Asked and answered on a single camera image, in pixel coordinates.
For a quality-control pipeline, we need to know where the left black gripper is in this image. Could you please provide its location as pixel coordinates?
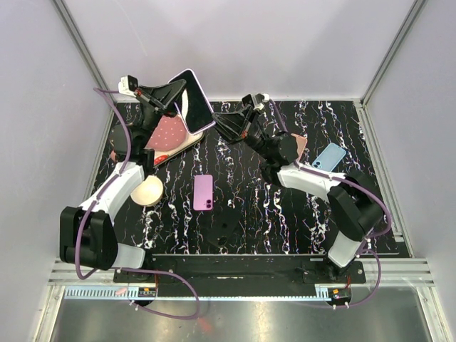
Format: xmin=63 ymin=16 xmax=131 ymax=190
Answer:
xmin=134 ymin=81 xmax=191 ymax=150

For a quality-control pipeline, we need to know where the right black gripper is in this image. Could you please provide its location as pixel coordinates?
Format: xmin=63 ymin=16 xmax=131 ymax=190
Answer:
xmin=206 ymin=105 xmax=271 ymax=162

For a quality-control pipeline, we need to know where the pink phone case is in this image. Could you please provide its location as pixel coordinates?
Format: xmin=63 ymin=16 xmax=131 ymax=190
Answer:
xmin=291 ymin=133 xmax=307 ymax=162

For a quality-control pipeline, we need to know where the black bare phone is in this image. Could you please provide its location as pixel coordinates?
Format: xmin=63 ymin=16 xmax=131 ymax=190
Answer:
xmin=205 ymin=214 xmax=239 ymax=247

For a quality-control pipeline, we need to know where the light blue phone case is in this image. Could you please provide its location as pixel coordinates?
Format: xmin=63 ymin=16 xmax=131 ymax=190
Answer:
xmin=312 ymin=142 xmax=346 ymax=172

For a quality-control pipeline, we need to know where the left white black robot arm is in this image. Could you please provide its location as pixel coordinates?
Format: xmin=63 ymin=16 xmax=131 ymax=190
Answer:
xmin=59 ymin=76 xmax=186 ymax=282

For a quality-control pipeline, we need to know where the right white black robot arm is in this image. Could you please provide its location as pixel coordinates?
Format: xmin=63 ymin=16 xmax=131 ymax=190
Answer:
xmin=212 ymin=105 xmax=392 ymax=283

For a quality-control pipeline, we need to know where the pink dotted plate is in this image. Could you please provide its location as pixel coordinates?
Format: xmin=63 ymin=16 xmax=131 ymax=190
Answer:
xmin=146 ymin=116 xmax=187 ymax=152

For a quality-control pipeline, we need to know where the cream strawberry tray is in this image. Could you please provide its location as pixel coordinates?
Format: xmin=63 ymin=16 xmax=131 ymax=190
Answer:
xmin=153 ymin=115 xmax=204 ymax=167

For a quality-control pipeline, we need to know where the beige wooden bowl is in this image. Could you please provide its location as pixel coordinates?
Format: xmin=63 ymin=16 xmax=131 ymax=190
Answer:
xmin=130 ymin=175 xmax=164 ymax=207

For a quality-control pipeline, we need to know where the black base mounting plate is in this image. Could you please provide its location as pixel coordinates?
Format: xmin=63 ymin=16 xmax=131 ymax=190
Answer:
xmin=113 ymin=253 xmax=367 ymax=286

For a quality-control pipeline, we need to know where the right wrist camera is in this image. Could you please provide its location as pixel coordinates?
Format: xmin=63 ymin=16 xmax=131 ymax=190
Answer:
xmin=242 ymin=93 xmax=270 ymax=110

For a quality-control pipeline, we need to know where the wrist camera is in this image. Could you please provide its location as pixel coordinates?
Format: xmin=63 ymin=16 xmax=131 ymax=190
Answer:
xmin=118 ymin=75 xmax=138 ymax=97
xmin=242 ymin=93 xmax=270 ymax=110

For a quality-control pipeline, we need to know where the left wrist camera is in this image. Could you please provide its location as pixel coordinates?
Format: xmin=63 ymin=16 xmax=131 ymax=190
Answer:
xmin=118 ymin=75 xmax=138 ymax=97

